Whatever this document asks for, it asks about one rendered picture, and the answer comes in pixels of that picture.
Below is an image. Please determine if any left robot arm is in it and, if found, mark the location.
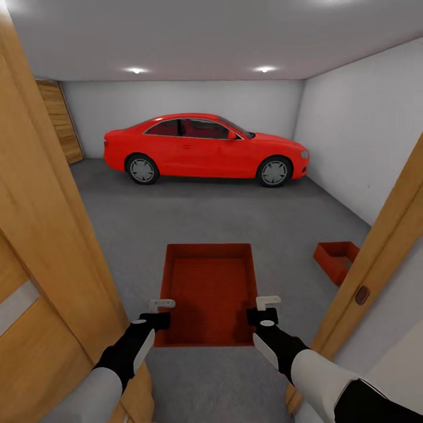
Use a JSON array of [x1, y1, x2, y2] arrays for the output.
[[36, 299, 175, 423]]

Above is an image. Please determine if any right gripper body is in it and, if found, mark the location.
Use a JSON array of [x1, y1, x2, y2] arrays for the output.
[[247, 307, 278, 326]]

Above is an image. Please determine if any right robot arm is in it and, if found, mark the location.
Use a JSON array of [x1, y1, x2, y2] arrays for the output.
[[247, 296, 423, 423]]

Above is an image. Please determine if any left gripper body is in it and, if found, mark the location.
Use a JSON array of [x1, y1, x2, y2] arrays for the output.
[[139, 312, 170, 331]]

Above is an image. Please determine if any storage box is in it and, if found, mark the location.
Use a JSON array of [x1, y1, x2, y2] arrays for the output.
[[153, 243, 258, 347], [313, 241, 360, 284]]

